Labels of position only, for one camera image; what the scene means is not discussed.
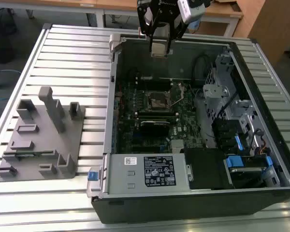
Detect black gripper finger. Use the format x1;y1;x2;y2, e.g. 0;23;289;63
137;4;160;53
167;14;186;54

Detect silver CPU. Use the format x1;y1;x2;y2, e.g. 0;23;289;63
150;43;170;58

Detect metal socket cover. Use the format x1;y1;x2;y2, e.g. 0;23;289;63
169;82;186;107

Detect metal locking lever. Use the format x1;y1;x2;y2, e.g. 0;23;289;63
171;92;186;107

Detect CPU socket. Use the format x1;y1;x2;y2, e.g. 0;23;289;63
145;89;172;109

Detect black RAM slot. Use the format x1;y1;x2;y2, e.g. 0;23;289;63
139;110;174;114

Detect metal drive cage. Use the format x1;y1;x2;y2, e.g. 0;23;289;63
202;83;234;148

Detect green motherboard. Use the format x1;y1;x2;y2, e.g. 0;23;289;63
113;78;207;154

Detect black graphics card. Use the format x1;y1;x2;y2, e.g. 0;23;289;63
139;119;172;136

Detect silver chipset heatsink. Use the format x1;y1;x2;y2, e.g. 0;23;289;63
171;139;186;148

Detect black drive bay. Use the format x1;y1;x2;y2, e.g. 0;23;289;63
211;118;247;152

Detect wooden cabinet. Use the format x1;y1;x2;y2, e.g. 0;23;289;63
233;0;290;67

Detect black plastic shroud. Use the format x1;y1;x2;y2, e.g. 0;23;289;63
183;148;227;189

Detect blue disk carrier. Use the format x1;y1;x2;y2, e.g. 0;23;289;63
223;156;273;189

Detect grey power supply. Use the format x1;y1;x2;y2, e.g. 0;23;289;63
101;152;192;194

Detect grey parts rack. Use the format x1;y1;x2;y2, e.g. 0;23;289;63
0;86;87;182

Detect black office chair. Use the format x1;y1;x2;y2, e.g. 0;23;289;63
0;7;17;64

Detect black PC case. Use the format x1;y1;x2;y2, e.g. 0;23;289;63
86;33;290;224

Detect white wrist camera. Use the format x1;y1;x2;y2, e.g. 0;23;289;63
177;0;205;25

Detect grey metal bay bracket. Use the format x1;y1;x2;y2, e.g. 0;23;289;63
214;53;235;86

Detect wooden desk white frame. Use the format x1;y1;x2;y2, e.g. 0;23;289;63
103;0;244;37
0;0;104;29

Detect orange blue wire bundle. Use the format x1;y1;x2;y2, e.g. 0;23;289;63
256;142;268;156

